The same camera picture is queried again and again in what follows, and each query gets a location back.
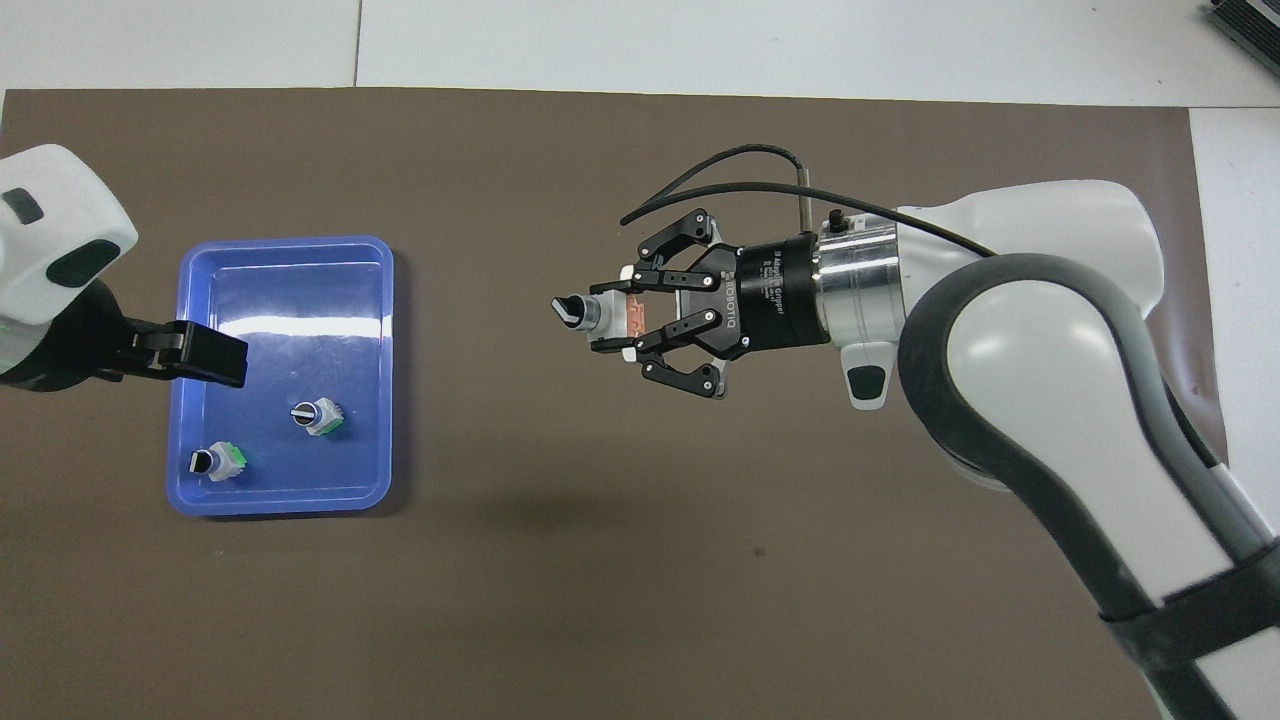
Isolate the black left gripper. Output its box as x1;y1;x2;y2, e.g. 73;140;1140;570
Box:
0;280;249;394

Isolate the blue plastic tray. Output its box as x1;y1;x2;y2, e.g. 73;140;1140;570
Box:
165;236;395;518

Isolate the orange-based rotary switch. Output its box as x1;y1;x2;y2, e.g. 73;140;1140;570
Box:
551;289;653;347

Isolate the brown table mat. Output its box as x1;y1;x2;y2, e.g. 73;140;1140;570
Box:
0;88;1256;720

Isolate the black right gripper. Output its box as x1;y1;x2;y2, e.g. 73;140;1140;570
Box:
590;208;833;400

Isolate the grey ribbed metal device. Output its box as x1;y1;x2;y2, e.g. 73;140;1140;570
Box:
1203;0;1280;53

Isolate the green-based rotary switch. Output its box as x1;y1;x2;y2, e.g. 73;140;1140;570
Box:
291;397;347;439
188;441;249;484

